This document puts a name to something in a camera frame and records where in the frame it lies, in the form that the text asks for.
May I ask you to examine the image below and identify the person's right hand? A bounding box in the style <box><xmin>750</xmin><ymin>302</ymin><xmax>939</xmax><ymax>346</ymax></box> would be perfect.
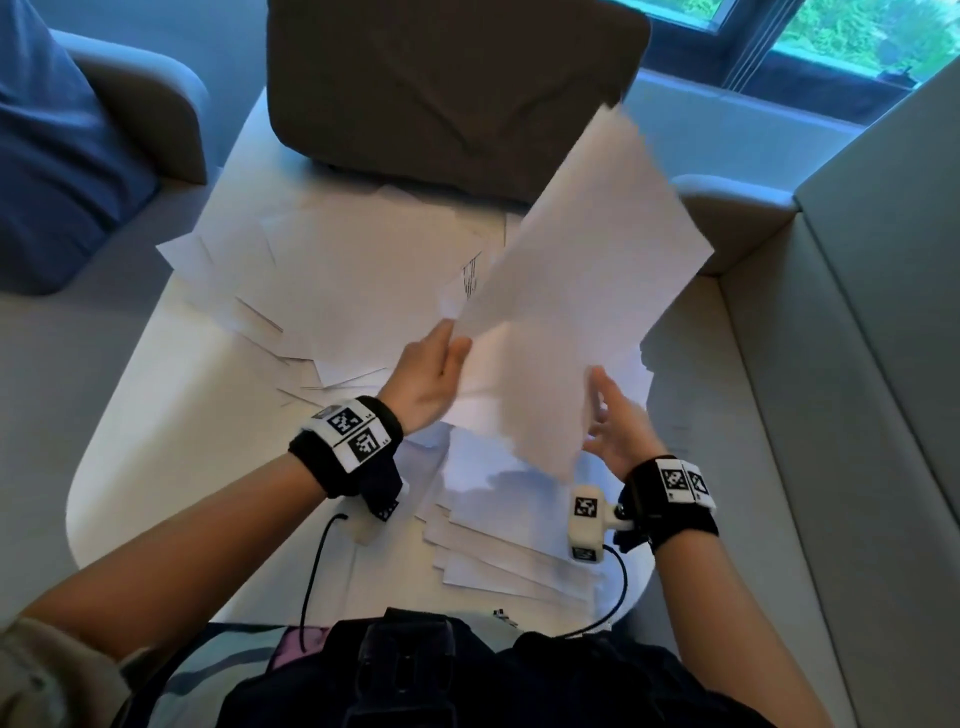
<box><xmin>583</xmin><ymin>366</ymin><xmax>669</xmax><ymax>482</ymax></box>

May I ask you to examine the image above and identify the person's left hand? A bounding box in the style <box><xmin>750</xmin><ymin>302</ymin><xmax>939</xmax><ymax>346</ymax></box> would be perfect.
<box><xmin>377</xmin><ymin>318</ymin><xmax>474</xmax><ymax>437</ymax></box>

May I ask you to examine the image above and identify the large white paper sheet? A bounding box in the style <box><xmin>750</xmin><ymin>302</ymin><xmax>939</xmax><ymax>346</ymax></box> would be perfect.
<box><xmin>448</xmin><ymin>103</ymin><xmax>715</xmax><ymax>482</ymax></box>

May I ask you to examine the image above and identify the person's left forearm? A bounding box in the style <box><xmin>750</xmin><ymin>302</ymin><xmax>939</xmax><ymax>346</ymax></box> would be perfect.
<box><xmin>21</xmin><ymin>452</ymin><xmax>331</xmax><ymax>663</ymax></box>

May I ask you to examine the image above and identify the person's right forearm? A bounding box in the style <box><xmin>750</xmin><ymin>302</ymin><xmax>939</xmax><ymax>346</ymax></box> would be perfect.
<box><xmin>651</xmin><ymin>525</ymin><xmax>835</xmax><ymax>728</ymax></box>

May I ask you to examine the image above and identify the white sheet with black drawing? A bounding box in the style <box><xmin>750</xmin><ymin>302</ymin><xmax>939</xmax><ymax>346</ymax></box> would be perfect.
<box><xmin>438</xmin><ymin>251</ymin><xmax>490</xmax><ymax>321</ymax></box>

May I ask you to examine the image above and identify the pile of scattered white papers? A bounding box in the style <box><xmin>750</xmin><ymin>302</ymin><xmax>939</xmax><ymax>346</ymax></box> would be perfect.
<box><xmin>156</xmin><ymin>183</ymin><xmax>526</xmax><ymax>411</ymax></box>

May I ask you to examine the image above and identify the black wristband with marker tags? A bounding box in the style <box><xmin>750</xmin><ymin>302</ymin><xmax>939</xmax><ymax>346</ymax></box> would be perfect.
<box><xmin>616</xmin><ymin>455</ymin><xmax>720</xmax><ymax>555</ymax></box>
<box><xmin>288</xmin><ymin>396</ymin><xmax>406</xmax><ymax>522</ymax></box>

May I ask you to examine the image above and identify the stack of white papers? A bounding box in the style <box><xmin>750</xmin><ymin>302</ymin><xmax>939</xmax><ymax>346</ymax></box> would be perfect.
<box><xmin>414</xmin><ymin>421</ymin><xmax>655</xmax><ymax>610</ymax></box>

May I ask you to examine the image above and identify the beige sofa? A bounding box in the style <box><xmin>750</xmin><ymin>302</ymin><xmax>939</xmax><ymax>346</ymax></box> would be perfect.
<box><xmin>622</xmin><ymin>58</ymin><xmax>960</xmax><ymax>728</ymax></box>

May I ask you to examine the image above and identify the brown cushion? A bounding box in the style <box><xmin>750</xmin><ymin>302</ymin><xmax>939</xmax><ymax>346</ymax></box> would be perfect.
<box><xmin>266</xmin><ymin>0</ymin><xmax>653</xmax><ymax>206</ymax></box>

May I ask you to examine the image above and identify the black chest harness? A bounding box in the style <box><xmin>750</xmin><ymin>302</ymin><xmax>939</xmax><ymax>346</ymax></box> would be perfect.
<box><xmin>216</xmin><ymin>607</ymin><xmax>775</xmax><ymax>728</ymax></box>

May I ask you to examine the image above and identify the window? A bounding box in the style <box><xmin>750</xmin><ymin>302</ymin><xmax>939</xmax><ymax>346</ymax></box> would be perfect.
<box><xmin>606</xmin><ymin>0</ymin><xmax>960</xmax><ymax>126</ymax></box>

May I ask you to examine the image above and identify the patterned light shirt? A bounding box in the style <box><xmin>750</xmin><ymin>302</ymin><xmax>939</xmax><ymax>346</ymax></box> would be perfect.
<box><xmin>0</xmin><ymin>616</ymin><xmax>333</xmax><ymax>728</ymax></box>

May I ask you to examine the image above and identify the blue cushion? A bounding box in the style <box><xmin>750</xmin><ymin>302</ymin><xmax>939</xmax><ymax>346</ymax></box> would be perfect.
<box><xmin>0</xmin><ymin>0</ymin><xmax>160</xmax><ymax>296</ymax></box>

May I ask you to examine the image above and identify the black cable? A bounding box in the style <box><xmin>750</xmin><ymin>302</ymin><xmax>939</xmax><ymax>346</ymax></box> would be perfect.
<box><xmin>297</xmin><ymin>512</ymin><xmax>351</xmax><ymax>654</ymax></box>
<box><xmin>555</xmin><ymin>543</ymin><xmax>630</xmax><ymax>641</ymax></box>

